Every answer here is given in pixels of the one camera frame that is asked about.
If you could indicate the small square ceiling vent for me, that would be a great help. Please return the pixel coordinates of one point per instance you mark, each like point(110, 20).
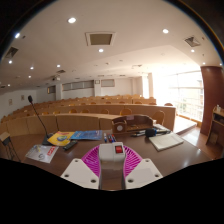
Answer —
point(192, 41)

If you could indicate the black gooseneck desk microphone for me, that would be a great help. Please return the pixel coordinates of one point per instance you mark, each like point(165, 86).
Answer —
point(46, 140)

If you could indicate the black remote control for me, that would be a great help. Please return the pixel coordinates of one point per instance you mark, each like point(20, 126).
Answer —
point(70, 145)

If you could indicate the blue marker pen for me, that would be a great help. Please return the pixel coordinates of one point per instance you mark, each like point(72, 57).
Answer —
point(105, 137)
point(109, 138)

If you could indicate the white charger with red switch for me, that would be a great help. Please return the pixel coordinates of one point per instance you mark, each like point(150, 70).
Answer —
point(111, 152)

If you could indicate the white notebook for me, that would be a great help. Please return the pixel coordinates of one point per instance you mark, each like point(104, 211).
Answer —
point(166, 141)

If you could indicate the wooden desk organizer with clock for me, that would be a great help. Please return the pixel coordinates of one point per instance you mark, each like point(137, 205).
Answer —
point(133, 124)

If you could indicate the red marker pen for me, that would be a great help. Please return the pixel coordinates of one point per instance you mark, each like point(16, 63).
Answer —
point(113, 137)

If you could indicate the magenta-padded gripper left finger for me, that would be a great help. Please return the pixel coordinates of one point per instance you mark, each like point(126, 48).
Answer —
point(78, 173)

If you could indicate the stool with black legs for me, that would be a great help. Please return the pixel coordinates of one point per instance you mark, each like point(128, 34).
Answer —
point(5, 137)

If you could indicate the white printed paper sheet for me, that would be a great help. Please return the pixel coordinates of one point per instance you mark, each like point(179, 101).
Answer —
point(41, 153)

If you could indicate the blue booklet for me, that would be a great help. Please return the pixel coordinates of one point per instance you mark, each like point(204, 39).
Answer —
point(86, 135)

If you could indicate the large bright window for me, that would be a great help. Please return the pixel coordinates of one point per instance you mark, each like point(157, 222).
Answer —
point(185, 96)

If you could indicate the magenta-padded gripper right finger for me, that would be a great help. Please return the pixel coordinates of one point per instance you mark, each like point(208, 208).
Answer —
point(144, 172)

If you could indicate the wooden shelf unit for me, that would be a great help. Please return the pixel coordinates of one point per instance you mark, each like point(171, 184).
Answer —
point(216, 128)

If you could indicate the large square ceiling vent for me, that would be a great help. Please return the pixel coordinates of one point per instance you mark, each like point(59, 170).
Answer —
point(100, 39)

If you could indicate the rows of wooden auditorium seats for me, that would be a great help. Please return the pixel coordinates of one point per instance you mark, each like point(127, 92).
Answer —
point(76, 121)

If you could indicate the recessed ceiling lights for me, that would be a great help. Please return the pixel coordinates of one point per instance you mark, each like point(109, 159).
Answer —
point(71, 20)

